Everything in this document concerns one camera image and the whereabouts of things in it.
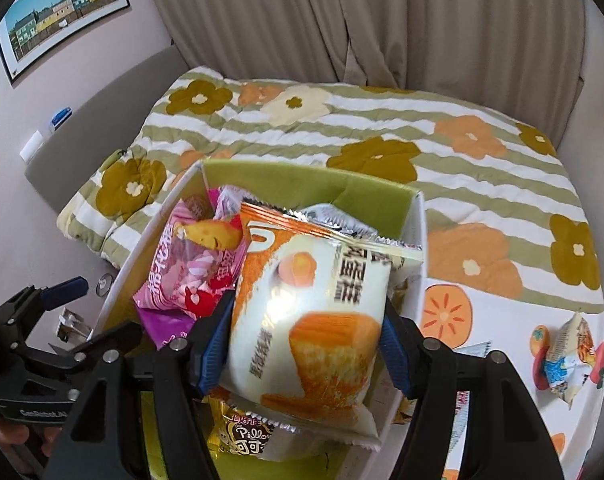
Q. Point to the white orange cartoon snack bag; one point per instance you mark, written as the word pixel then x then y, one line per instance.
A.
pixel 570 359

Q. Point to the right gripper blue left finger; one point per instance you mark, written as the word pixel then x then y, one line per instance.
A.
pixel 210 340

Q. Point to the yellow Pillows snack bag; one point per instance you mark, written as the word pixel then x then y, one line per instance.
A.
pixel 236 433

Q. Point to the person's left hand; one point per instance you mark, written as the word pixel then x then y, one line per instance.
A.
pixel 13 433

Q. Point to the white yellow Tayto chips bag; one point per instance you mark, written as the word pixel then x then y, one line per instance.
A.
pixel 331 217

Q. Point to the blue white object on headboard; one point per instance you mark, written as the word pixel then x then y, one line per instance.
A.
pixel 60 118

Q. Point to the orange white cake bag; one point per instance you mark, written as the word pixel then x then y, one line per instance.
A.
pixel 306 322

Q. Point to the beige curtain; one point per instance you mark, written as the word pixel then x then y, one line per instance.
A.
pixel 520 57

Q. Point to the framed houses picture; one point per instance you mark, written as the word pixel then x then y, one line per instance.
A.
pixel 32 28

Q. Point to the pink marshmallow bag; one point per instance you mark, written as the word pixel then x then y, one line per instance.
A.
pixel 199 254

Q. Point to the green cardboard box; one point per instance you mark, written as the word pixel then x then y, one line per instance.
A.
pixel 395 211

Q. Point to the white wall switch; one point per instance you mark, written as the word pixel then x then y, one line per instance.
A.
pixel 32 146

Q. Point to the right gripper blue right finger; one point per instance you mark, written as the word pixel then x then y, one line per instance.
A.
pixel 399 345

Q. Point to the green striped floral duvet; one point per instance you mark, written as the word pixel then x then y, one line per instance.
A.
pixel 502 214

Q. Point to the grey headboard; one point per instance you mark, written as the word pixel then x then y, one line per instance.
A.
pixel 109 120

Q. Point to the purple chips bag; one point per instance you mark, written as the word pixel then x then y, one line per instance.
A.
pixel 162 326

